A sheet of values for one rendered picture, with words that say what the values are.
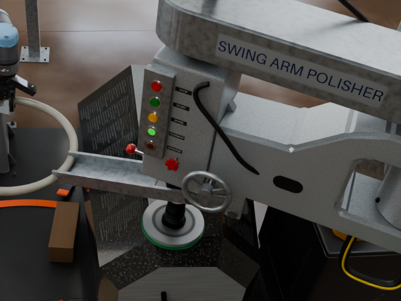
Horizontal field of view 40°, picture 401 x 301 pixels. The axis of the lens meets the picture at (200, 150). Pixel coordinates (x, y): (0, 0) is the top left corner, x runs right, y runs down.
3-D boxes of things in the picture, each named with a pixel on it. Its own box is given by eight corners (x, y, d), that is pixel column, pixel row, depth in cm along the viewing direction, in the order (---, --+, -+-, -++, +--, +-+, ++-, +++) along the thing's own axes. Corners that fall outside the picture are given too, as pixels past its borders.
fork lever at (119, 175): (260, 181, 179) (259, 169, 176) (243, 222, 165) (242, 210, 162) (77, 154, 202) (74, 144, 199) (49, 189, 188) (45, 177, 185)
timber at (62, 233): (57, 215, 297) (56, 200, 289) (80, 217, 298) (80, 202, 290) (49, 261, 274) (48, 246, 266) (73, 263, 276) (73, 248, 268)
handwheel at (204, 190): (235, 199, 164) (245, 163, 154) (225, 222, 157) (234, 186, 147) (188, 182, 167) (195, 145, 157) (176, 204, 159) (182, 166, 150)
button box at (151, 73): (165, 154, 159) (176, 72, 140) (162, 160, 157) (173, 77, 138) (140, 145, 160) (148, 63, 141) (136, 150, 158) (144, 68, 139)
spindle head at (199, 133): (268, 175, 178) (306, 58, 149) (250, 221, 162) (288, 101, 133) (166, 138, 184) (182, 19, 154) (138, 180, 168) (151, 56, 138)
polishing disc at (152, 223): (208, 245, 186) (209, 243, 185) (145, 248, 182) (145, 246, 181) (198, 198, 201) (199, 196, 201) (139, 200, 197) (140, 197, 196)
